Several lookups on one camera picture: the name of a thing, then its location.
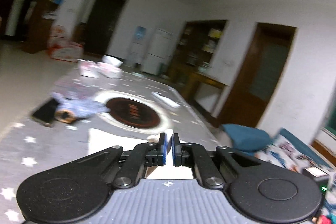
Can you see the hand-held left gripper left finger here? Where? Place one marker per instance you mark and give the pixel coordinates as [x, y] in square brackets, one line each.
[163, 150]

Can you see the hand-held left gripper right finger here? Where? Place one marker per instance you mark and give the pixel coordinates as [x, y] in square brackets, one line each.
[174, 153]

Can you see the cream sweatshirt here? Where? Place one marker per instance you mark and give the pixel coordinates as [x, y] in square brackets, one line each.
[110, 140]

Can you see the round black built-in cooktop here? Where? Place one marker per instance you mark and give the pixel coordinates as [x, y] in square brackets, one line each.
[131, 113]

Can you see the patterned cushion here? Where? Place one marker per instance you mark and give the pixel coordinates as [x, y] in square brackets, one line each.
[286, 153]

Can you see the blue sofa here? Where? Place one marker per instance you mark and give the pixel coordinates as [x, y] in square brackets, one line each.
[246, 137]

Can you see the brown wooden desk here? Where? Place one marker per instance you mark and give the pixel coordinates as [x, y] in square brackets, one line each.
[207, 81]

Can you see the blue-grey knit glove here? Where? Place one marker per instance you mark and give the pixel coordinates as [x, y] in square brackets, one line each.
[81, 107]

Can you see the white refrigerator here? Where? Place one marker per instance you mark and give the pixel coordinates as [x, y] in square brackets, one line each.
[157, 50]

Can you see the white water dispenser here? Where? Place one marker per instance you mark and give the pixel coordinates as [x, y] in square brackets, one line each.
[136, 53]

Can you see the dark wooden display cabinet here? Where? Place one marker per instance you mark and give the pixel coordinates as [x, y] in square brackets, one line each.
[199, 53]

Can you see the small open white box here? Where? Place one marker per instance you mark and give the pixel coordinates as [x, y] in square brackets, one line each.
[89, 69]

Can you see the brown wooden glazed door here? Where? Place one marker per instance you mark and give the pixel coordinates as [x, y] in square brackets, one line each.
[262, 77]

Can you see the blue water bottle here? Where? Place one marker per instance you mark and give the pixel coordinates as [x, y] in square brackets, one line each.
[140, 33]

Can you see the black smartphone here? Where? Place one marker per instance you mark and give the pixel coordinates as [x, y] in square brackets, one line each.
[46, 112]

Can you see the grey star-print table cover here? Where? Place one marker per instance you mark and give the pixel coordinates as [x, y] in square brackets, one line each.
[39, 140]

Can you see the dark entrance door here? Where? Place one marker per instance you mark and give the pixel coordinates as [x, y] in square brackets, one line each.
[105, 24]

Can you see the colourful patterned round cover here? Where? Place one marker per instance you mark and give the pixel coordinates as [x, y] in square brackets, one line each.
[64, 48]

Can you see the dark wooden open shelf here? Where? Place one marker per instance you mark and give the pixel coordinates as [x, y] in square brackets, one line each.
[44, 11]

